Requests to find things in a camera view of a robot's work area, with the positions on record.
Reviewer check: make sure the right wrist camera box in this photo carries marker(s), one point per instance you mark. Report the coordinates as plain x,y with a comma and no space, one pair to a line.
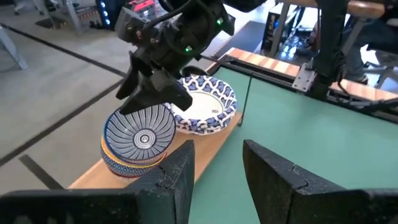
130,25

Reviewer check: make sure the white bowl grey leaf pattern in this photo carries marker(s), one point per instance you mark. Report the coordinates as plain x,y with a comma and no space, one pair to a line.
140,138

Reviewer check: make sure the black aluminium table frame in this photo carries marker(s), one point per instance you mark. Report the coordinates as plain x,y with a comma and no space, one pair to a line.
273,77

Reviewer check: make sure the wooden desk top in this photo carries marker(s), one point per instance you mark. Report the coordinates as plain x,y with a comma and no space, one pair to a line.
363,9

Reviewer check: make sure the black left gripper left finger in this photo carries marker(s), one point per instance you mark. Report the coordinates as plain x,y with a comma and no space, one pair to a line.
174,186

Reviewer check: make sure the grey metal mounting plate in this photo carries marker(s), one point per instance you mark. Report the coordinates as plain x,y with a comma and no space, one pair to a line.
304,79

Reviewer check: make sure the black computer tower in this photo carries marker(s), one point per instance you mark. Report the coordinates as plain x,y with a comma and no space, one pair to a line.
270,31

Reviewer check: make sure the orange bowl with blue inside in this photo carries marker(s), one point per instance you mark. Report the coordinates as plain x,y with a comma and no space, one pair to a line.
149,161

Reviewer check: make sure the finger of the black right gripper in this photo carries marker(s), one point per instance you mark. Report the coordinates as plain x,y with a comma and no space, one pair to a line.
161,91
130,77

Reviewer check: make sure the grey metal cart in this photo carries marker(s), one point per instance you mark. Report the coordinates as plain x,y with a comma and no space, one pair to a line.
68,15

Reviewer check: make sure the wide blue and white bowl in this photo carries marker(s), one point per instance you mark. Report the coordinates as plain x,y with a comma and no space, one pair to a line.
202,107

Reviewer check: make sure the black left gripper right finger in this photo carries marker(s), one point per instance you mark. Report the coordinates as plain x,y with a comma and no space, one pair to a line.
270,186

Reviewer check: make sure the red box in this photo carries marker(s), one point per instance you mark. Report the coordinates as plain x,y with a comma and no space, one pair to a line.
143,5

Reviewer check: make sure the dark floor mat striped edge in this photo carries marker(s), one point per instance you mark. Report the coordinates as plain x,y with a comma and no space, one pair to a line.
245,37

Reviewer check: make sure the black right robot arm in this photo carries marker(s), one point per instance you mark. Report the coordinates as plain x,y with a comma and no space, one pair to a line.
329,37

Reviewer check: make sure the grey table leg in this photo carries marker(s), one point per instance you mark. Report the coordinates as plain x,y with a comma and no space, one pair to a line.
12,49

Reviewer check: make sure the computer case blue lights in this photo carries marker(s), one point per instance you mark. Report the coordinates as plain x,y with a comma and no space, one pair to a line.
110,12

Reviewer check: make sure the dark blue bowl yellow inside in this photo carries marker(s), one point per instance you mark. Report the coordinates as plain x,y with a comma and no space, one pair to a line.
124,169

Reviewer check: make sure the green table mat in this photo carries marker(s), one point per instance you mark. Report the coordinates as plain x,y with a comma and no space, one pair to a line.
311,140

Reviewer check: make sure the person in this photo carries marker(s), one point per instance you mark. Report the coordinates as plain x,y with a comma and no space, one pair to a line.
357,53

